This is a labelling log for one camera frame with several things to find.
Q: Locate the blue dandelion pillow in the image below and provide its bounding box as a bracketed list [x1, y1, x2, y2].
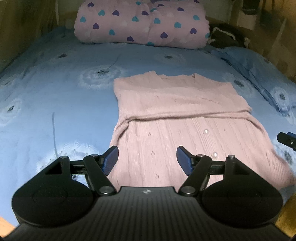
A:
[210, 47, 295, 116]

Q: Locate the pink knitted sweater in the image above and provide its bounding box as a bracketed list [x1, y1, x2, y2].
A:
[109, 71, 295, 189]

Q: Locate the black and white garment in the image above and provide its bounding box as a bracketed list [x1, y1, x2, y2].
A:
[207, 24, 250, 48]

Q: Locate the pink heart-patterned folded blanket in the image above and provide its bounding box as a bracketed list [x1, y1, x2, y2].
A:
[74, 1, 210, 49]

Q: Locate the blue dandelion bed sheet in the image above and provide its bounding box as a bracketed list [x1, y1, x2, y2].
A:
[1, 28, 295, 225]

